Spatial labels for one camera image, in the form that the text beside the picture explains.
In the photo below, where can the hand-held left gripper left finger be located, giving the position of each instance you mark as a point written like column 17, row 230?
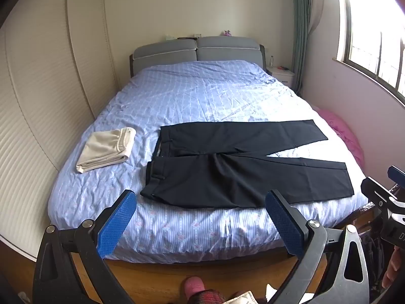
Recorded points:
column 117, row 224

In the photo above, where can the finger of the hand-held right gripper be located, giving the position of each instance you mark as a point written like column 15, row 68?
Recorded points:
column 376, row 191
column 397, row 173

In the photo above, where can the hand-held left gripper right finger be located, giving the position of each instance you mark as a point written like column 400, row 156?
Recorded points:
column 284, row 224

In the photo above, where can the black pants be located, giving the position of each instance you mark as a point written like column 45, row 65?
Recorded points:
column 221, row 171

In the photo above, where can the folded beige pants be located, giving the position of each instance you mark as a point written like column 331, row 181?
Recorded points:
column 101, row 152

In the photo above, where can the person's right hand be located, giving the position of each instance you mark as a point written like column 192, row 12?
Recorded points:
column 392, row 269

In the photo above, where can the dark bag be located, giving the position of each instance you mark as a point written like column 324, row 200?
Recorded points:
column 373, row 259

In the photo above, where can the pink blanket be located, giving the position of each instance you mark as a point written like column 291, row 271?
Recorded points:
column 341, row 129

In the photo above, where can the white quilted cloth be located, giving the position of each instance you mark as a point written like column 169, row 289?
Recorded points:
column 242, row 298

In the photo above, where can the pink slipper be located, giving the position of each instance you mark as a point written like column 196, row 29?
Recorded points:
column 193, row 286

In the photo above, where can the white ribbed wardrobe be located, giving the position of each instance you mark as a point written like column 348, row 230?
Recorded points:
column 38, row 101

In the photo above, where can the white nightstand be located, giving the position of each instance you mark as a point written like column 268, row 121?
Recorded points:
column 281, row 76

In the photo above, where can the bed with blue striped sheet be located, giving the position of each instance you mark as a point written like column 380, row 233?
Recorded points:
column 205, row 95

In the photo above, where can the grey headboard cushion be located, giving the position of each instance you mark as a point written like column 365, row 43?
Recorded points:
column 164, row 55
column 227, row 49

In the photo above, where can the green curtain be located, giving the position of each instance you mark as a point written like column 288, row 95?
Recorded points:
column 302, row 22

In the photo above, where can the window with dark frame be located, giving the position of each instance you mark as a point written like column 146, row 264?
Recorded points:
column 373, row 38

